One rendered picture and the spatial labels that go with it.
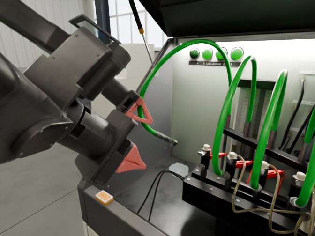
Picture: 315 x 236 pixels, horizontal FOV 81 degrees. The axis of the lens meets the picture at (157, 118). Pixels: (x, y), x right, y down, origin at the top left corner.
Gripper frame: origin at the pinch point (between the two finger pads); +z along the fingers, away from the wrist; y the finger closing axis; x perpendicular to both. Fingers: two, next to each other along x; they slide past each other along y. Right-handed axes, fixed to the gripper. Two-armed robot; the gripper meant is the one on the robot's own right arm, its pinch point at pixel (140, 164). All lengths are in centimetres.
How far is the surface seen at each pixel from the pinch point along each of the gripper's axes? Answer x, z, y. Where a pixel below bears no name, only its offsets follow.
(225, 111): -3.5, 8.0, 18.3
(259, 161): -11.8, 13.6, 12.8
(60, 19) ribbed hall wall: 707, 12, 183
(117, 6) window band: 570, 87, 305
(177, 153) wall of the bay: 41, 58, 10
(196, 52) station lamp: 34, 22, 49
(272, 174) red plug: -9.2, 34.3, 16.5
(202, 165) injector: 6.8, 28.9, 8.5
